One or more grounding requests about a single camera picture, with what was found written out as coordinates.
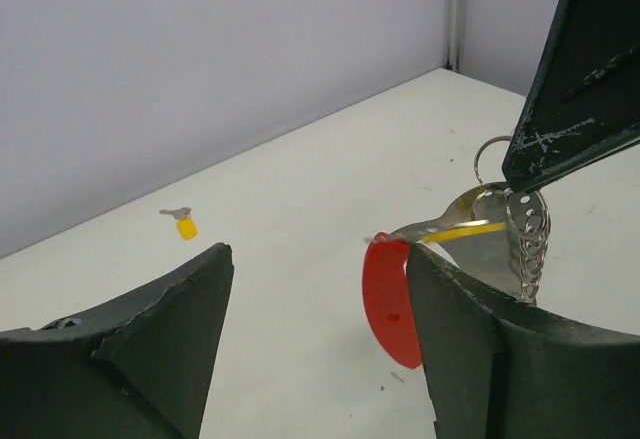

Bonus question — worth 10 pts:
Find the red grey keyring holder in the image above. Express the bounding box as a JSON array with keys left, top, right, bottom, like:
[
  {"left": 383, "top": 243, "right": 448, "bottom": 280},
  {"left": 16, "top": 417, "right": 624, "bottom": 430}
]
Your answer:
[{"left": 360, "top": 134, "right": 552, "bottom": 371}]

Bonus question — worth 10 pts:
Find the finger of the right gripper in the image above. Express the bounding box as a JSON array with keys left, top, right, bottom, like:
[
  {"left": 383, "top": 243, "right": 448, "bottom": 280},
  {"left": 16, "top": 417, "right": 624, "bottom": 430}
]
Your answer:
[{"left": 502, "top": 0, "right": 639, "bottom": 192}]

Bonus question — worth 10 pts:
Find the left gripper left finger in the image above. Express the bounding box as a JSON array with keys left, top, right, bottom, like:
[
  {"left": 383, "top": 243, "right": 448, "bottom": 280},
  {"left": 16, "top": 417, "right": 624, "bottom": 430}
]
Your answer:
[{"left": 1, "top": 243, "right": 234, "bottom": 438}]

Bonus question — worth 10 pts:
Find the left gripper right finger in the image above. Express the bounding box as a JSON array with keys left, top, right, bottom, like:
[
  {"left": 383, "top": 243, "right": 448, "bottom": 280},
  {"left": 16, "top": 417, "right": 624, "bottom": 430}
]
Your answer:
[{"left": 406, "top": 245, "right": 639, "bottom": 438}]

